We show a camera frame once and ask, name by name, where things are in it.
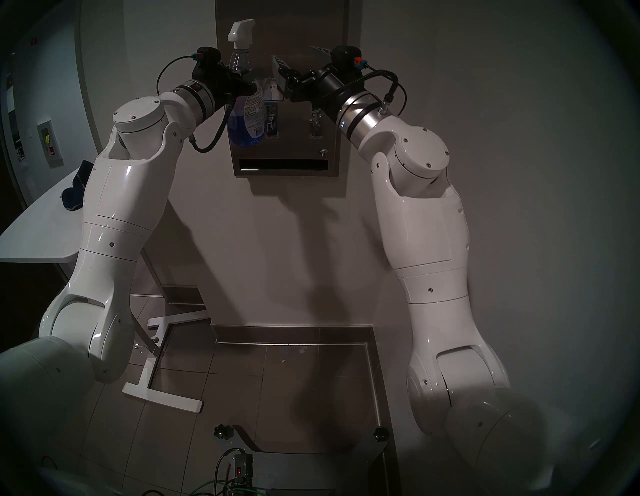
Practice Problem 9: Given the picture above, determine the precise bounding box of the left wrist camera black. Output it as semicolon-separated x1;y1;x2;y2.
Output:
192;46;223;76

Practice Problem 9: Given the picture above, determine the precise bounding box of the fire extinguisher wall cabinet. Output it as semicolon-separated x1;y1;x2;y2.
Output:
36;119;65;169

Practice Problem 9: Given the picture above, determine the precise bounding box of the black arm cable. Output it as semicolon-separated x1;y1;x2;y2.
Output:
362;67;407;116
156;54;236;153

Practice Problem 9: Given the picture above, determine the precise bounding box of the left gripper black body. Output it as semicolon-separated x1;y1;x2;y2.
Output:
199;62;237;103

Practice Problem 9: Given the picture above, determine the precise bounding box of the black electronics box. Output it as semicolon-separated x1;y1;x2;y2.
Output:
232;452;253;483

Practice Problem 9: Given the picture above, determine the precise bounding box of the blue cleaner spray bottle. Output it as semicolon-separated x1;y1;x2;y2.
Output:
226;19;266;148

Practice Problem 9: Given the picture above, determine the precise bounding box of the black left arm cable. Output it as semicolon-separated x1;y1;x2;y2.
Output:
156;54;236;153

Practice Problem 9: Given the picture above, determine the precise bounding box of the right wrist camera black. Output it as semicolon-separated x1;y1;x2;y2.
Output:
331;45;368;72

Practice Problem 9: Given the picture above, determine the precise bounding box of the stainless steel wall dispenser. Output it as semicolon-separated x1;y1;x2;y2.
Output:
215;0;351;178

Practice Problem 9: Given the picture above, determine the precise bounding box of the black base cable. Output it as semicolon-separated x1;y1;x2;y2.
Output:
215;447;246;496

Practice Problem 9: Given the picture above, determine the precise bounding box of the dark blue cloth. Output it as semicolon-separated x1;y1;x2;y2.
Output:
61;160;96;212

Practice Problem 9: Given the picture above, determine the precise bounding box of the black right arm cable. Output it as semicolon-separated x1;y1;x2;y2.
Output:
362;67;407;116

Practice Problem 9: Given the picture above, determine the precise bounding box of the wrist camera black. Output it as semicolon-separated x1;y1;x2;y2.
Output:
192;46;223;76
331;45;368;72

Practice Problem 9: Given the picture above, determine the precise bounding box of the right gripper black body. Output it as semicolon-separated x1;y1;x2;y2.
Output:
299;62;367;110

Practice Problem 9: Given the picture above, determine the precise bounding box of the robot base metal plate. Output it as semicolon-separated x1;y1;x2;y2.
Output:
230;424;391;496

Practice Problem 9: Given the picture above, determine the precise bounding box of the white table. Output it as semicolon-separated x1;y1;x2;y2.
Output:
0;165;211;415

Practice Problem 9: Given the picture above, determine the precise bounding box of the green cable bundle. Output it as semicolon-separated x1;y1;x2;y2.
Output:
182;477;271;496

